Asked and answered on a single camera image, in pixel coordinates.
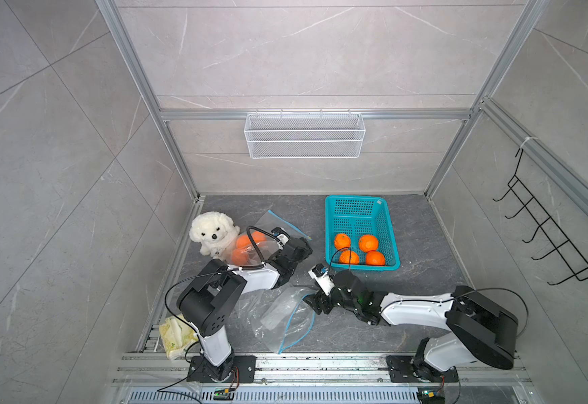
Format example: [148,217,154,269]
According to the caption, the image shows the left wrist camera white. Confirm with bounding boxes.
[271,227,290,246]

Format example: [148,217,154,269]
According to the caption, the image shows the white plush dog toy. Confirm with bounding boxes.
[189,211,240,258]

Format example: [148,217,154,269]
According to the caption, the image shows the orange one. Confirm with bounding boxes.
[366,251,386,266]

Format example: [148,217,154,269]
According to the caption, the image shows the aluminium mounting rail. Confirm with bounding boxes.
[108,353,532,387]

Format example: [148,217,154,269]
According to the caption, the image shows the orange seven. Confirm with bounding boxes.
[230,248,250,266]

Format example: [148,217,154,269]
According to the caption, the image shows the orange six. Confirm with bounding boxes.
[251,230,266,243]

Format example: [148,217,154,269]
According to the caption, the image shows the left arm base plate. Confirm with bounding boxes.
[186,355,257,384]

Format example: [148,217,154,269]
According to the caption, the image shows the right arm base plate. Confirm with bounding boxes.
[386,355,459,384]

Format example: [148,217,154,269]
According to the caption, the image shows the orange two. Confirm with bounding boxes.
[339,249,360,265]

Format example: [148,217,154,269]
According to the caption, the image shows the teal plastic basket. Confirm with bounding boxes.
[325,195,400,272]

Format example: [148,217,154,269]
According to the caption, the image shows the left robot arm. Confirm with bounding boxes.
[176,237,313,378]

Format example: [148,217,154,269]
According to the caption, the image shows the clear zip-top bag blue seal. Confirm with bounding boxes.
[233,284,316,355]

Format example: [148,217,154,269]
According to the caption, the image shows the orange three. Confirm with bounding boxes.
[334,233,351,250]

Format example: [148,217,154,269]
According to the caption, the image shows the orange five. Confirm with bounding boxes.
[235,234,251,248]

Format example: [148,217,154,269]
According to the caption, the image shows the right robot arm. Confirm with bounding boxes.
[304,264,518,382]

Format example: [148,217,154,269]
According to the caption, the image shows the black wire hook rack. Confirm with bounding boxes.
[493,148,588,286]

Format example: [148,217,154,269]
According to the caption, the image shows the orange four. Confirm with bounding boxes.
[358,234,379,253]

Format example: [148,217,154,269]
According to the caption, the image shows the yellow plush toy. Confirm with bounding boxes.
[159,315,198,361]

